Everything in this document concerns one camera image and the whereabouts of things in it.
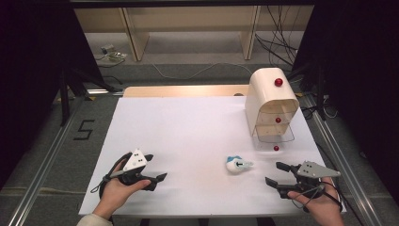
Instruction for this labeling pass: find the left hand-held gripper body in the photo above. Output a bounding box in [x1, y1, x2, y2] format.
[118, 148, 158, 192]

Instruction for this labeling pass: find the aluminium floor rail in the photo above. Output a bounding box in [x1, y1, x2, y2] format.
[301, 93, 383, 226]
[7, 93, 89, 226]

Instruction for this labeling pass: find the bundle of black cables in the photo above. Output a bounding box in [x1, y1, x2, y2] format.
[254, 5, 299, 68]

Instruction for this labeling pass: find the light wooden table board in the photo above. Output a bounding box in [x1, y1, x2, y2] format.
[122, 84, 250, 98]

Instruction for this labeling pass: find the clear drawer with red knob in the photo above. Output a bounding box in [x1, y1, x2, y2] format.
[254, 123, 296, 153]
[256, 110, 298, 126]

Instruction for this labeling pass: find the dark curtain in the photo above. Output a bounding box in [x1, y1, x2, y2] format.
[0, 0, 105, 190]
[292, 0, 399, 202]

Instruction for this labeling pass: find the black tripod stand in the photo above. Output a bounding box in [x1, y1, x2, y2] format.
[287, 61, 329, 122]
[57, 66, 124, 127]

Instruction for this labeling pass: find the cream mini drawer cabinet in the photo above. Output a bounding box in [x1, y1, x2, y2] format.
[244, 67, 300, 139]

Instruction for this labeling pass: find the person's left hand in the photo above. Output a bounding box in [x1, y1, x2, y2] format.
[92, 161, 152, 220]

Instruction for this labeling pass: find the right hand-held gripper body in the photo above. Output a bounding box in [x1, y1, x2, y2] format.
[277, 160, 342, 201]

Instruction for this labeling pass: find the white floor cable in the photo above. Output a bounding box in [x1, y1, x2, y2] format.
[152, 61, 252, 81]

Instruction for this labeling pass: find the white and blue small toy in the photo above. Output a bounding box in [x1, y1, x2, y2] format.
[225, 154, 255, 174]

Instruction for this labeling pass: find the grey power adapter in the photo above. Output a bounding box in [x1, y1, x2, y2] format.
[100, 44, 128, 63]

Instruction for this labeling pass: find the light wooden desk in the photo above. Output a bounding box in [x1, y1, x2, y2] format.
[74, 5, 314, 62]

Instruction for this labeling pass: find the person's right hand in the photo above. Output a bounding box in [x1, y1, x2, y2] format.
[286, 176, 346, 226]

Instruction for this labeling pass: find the black gripper strap cable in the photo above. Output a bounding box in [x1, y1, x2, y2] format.
[89, 152, 133, 200]
[291, 180, 344, 215]

